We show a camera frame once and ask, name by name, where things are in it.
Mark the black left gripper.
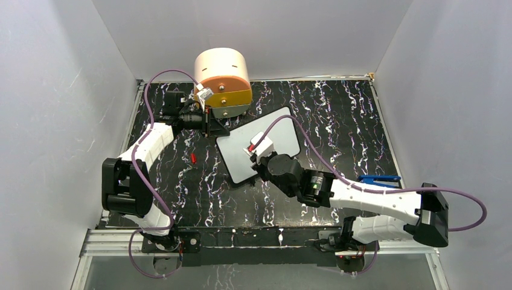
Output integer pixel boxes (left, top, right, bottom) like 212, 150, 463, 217
180, 106, 231, 139

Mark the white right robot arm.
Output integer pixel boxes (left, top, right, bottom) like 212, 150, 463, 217
250, 152, 449, 250

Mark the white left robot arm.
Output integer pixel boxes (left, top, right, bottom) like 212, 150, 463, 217
101, 88, 229, 251

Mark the black framed whiteboard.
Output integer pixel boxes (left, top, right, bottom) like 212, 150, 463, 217
216, 106, 301, 184

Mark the blue whiteboard eraser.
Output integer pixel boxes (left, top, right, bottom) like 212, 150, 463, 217
357, 175, 402, 189

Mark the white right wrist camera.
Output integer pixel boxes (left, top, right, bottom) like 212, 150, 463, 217
243, 132, 275, 161

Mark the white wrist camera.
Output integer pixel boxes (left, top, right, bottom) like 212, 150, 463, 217
195, 83, 214, 110
243, 132, 275, 161

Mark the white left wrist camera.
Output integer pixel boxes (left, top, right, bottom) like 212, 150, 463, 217
195, 83, 214, 110

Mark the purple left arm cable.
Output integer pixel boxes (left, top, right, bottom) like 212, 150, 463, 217
127, 69, 200, 280

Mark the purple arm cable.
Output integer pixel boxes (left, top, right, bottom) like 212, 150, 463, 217
127, 69, 200, 280
255, 115, 488, 276

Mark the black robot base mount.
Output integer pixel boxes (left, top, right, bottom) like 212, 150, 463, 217
142, 225, 366, 268

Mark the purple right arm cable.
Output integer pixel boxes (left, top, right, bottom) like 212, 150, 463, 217
255, 115, 488, 276

